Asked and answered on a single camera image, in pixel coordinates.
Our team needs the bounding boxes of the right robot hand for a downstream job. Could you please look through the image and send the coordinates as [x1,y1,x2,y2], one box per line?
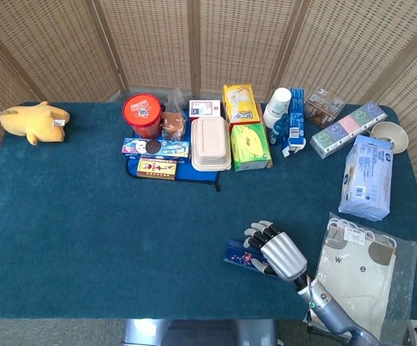
[243,220,309,282]

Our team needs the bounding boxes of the blue glasses case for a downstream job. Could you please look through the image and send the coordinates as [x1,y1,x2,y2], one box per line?
[222,239,281,279]

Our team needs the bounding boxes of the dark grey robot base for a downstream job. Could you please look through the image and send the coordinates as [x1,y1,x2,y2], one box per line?
[121,319,278,346]

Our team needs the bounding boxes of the light blue wipes pack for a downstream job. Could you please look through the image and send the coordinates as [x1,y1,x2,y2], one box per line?
[338,135,395,222]

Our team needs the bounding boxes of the green tissue pack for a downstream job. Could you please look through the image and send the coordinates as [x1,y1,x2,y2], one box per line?
[229,123,273,172]

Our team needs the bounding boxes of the blue pouch black trim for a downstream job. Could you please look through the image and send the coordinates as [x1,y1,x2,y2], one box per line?
[125,156,221,192]

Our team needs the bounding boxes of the blue spray bottle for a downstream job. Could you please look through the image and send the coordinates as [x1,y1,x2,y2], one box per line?
[268,112,290,146]

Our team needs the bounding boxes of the beige lidded lunch box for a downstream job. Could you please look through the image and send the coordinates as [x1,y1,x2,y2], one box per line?
[190,115,232,172]

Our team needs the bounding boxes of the blue white carton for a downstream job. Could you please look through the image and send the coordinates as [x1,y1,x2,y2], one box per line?
[280,87,307,159]

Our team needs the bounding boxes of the long multicolour tissue pack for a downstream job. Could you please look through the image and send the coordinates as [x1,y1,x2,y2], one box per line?
[309,100,389,160]

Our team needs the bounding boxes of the clear box brown items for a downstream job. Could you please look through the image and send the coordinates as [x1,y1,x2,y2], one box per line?
[304,87,346,128]

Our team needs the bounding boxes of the white plastic bottle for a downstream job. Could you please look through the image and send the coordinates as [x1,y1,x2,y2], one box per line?
[263,87,292,130]

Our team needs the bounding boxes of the small yellow red box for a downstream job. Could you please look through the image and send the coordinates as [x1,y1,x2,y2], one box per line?
[136,157,178,181]

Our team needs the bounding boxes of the yellow snack box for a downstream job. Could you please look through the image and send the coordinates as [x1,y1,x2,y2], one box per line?
[222,84,261,133]

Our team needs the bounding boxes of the blue cookie box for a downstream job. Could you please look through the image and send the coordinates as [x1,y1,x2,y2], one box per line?
[121,136,190,162]

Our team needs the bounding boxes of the beige bowl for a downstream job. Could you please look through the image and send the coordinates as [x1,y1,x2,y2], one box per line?
[369,121,410,154]

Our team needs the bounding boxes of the small white red box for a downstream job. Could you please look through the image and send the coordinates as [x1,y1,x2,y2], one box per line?
[188,99,221,121]

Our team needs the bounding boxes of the bagged brown pastry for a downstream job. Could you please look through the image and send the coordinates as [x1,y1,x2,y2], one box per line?
[160,88,188,142]

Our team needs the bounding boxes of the red snack tub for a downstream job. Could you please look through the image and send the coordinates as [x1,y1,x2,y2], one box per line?
[122,93,164,140]

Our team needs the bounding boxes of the wicker folding screen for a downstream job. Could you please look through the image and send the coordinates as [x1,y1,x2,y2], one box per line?
[0,0,417,205]

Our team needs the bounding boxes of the yellow plush toy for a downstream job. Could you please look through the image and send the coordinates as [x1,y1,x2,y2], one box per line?
[0,101,71,146]

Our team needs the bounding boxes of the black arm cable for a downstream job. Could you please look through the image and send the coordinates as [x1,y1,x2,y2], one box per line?
[304,275,352,343]

